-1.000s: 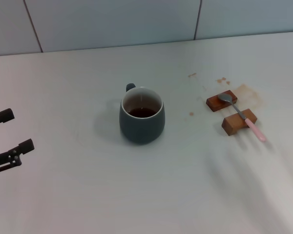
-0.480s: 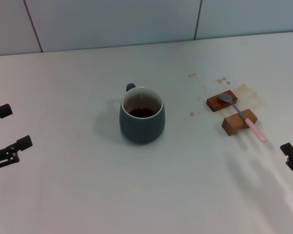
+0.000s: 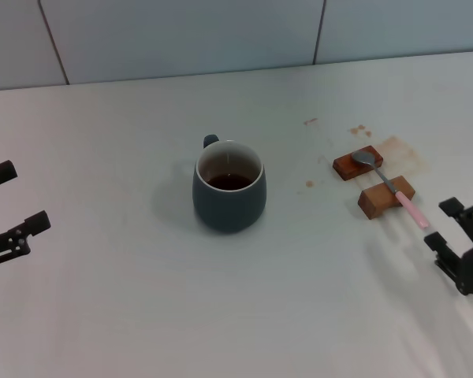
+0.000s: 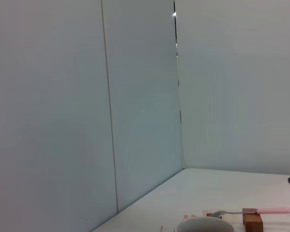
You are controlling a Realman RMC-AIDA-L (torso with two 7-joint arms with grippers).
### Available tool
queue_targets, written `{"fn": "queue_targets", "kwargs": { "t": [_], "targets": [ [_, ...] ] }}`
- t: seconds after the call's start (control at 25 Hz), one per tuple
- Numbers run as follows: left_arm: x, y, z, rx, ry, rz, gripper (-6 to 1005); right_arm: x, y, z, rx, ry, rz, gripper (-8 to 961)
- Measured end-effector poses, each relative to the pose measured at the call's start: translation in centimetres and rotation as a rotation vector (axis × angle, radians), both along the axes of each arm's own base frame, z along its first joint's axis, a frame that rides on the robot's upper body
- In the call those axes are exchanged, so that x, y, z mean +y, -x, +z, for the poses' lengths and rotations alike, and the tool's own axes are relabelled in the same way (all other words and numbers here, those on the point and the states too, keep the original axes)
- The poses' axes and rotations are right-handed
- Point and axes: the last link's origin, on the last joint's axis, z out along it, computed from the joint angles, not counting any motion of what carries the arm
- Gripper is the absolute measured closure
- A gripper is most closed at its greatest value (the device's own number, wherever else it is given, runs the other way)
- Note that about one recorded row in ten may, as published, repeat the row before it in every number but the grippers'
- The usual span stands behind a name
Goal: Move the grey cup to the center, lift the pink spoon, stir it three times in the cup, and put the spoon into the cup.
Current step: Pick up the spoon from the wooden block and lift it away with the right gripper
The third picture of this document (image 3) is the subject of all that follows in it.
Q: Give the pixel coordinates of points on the light wooden spoon rest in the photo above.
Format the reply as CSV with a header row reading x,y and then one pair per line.
x,y
378,199

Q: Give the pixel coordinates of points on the grey ceramic cup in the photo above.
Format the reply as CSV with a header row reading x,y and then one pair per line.
x,y
228,210

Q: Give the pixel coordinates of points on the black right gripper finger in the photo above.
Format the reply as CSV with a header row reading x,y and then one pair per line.
x,y
435,242
452,206

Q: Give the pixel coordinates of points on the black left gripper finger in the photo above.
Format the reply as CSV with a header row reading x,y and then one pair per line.
x,y
2,171
35,222

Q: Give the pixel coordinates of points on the dark coffee liquid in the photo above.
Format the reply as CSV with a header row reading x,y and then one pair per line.
x,y
228,182

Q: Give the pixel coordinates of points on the dark reddish wooden block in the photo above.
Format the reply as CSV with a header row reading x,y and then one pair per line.
x,y
352,167

